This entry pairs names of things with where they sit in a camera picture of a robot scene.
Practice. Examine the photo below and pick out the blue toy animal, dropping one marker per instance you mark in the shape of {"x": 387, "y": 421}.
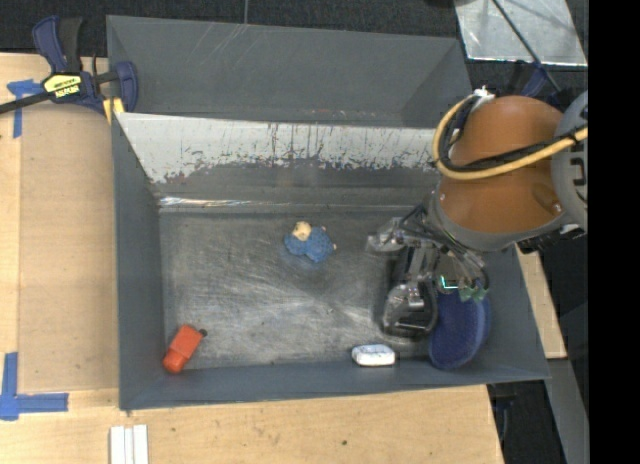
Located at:
{"x": 311, "y": 243}

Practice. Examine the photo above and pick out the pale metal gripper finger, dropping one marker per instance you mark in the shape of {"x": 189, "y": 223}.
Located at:
{"x": 422, "y": 314}
{"x": 395, "y": 309}

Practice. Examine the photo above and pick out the small white box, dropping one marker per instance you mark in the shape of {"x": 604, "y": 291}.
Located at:
{"x": 373, "y": 355}

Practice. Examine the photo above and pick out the orange bottle with black cap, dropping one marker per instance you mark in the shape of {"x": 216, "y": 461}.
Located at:
{"x": 182, "y": 349}

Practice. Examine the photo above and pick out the grey metal bin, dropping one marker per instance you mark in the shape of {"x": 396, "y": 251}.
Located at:
{"x": 260, "y": 297}

